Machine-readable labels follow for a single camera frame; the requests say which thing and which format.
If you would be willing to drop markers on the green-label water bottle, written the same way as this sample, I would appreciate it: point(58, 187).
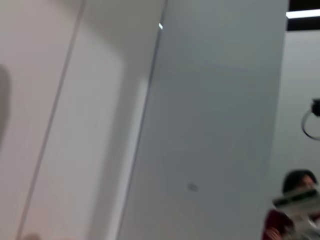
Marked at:
point(297, 199)

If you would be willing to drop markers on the dark-haired person maroon shirt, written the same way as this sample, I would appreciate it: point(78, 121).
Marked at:
point(297, 180)

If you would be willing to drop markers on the white ceiling light strip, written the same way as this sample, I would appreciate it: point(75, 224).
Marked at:
point(305, 13)

